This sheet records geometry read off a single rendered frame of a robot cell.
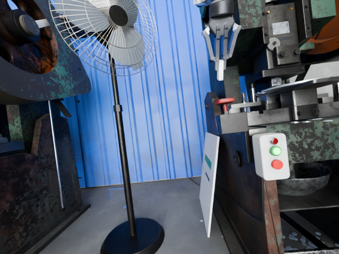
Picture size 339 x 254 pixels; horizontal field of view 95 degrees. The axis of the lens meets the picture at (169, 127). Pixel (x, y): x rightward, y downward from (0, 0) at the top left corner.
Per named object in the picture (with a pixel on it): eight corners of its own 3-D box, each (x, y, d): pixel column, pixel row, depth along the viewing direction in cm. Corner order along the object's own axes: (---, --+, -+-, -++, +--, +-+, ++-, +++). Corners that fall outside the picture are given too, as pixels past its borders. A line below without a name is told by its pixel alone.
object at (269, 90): (302, 91, 80) (302, 89, 80) (373, 73, 51) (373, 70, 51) (245, 98, 81) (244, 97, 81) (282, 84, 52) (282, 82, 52)
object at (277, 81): (283, 84, 76) (282, 76, 76) (273, 85, 76) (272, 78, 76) (279, 85, 79) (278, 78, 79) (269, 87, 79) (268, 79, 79)
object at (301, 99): (363, 114, 49) (359, 71, 48) (317, 120, 49) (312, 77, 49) (300, 118, 74) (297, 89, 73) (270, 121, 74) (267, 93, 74)
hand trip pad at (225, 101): (238, 118, 54) (235, 96, 54) (220, 120, 54) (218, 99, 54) (231, 119, 61) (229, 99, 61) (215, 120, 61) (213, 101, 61)
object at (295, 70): (307, 76, 71) (306, 64, 71) (262, 82, 72) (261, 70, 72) (283, 85, 87) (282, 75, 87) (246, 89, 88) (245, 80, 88)
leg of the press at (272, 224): (298, 330, 49) (266, 45, 48) (261, 331, 50) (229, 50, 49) (219, 195, 141) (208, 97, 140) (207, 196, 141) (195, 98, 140)
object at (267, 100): (299, 100, 73) (298, 90, 73) (267, 104, 74) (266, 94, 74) (286, 102, 82) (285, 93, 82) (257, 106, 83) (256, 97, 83)
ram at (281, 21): (310, 60, 65) (302, -10, 65) (273, 65, 66) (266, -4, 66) (282, 73, 83) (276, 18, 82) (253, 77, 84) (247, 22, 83)
